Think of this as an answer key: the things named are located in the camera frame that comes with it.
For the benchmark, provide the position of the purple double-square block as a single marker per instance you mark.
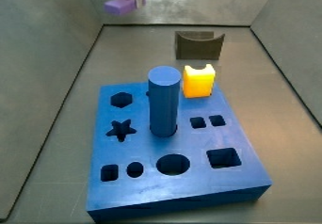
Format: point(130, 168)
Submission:
point(120, 7)

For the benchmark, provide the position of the blue shape-sorter board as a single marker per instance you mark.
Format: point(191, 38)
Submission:
point(144, 175)

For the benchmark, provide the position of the black curved stand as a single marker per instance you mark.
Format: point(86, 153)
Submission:
point(198, 45)

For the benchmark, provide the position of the blue cylinder peg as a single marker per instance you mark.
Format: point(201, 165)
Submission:
point(163, 96)

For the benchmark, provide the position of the yellow notched block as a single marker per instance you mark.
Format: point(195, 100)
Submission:
point(198, 81)

